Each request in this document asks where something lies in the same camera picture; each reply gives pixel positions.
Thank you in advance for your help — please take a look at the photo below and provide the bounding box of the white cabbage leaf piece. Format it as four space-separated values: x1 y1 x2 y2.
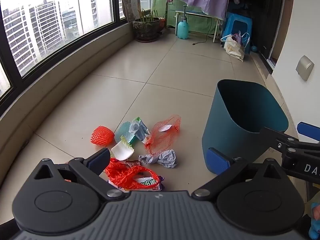
110 136 135 161

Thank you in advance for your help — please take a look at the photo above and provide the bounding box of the teal pressure spray bottle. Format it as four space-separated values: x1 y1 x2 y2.
176 6 189 40

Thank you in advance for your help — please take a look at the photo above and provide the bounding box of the white metal table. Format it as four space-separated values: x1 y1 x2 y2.
175 10 222 43

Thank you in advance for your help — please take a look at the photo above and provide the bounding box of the grey wall socket cover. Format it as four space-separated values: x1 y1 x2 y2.
295 55 315 81

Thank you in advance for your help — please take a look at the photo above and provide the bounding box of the teal plastic bin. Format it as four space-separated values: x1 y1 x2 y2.
201 79 289 175

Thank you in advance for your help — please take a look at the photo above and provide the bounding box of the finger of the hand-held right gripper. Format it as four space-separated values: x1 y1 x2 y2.
259 127 304 155
297 121 320 143

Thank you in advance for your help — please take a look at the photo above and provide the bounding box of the grey paper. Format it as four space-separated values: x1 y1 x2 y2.
139 149 177 168

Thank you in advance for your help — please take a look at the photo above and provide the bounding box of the blue and pink object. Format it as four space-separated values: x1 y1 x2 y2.
309 200 320 240

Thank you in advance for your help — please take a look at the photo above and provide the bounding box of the green cloth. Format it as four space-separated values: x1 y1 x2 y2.
151 0 220 34

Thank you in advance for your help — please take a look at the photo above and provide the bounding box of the teal plastic wrapper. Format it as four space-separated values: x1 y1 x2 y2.
114 121 137 144

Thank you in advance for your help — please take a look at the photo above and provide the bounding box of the black power cable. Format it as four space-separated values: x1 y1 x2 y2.
192 17 213 47

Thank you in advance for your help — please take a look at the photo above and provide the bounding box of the white purple snack packet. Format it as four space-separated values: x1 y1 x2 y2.
107 175 165 193

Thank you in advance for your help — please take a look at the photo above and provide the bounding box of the dark window frame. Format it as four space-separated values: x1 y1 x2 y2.
0 0 153 98

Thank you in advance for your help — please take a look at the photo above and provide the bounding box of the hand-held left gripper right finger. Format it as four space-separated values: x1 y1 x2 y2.
191 148 283 202

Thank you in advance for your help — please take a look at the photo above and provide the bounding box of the blue plastic stool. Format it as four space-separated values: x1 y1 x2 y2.
222 12 253 54

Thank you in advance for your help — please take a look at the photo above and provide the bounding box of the light blue bag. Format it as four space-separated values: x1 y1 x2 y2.
240 32 251 54

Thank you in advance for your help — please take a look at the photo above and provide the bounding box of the beige printed board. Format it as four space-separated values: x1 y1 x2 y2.
122 0 142 22

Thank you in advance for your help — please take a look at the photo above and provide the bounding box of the orange foam fruit net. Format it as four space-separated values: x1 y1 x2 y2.
90 126 115 146

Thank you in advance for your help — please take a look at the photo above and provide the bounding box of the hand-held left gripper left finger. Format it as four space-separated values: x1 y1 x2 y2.
34 148 125 201

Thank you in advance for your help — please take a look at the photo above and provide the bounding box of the green potted plant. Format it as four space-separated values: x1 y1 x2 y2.
136 8 160 22

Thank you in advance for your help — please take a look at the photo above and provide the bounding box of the white tote bag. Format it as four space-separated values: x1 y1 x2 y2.
220 34 245 62

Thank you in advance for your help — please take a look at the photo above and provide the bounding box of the clear green plastic bag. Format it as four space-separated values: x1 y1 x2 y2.
129 117 150 142

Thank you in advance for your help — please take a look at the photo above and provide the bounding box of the orange mesh bag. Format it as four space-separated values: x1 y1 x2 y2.
143 114 182 154

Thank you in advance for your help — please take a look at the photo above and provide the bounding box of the orange plastic bag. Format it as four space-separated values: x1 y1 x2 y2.
105 157 160 190

